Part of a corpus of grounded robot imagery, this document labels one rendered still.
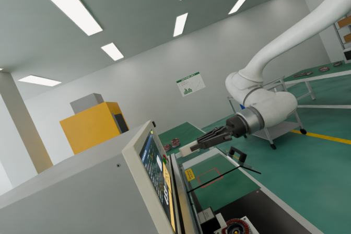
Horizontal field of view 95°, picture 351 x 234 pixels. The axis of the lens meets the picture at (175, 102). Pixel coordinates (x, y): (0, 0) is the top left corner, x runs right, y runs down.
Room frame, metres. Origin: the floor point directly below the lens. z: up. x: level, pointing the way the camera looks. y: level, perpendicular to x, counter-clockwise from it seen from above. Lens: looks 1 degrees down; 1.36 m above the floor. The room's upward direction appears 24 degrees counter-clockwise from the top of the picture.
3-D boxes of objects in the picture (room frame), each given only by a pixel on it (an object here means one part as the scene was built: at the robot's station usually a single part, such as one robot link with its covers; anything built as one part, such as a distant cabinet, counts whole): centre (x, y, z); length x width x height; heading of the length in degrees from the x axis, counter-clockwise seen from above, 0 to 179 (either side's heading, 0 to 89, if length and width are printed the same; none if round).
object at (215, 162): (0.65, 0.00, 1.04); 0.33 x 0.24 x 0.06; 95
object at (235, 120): (0.57, -0.14, 1.18); 0.09 x 0.08 x 0.07; 95
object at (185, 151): (0.55, 0.02, 1.18); 0.07 x 0.01 x 0.03; 95
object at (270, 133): (2.92, -1.36, 0.51); 1.01 x 0.60 x 1.01; 5
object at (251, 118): (0.57, -0.21, 1.18); 0.09 x 0.06 x 0.09; 5
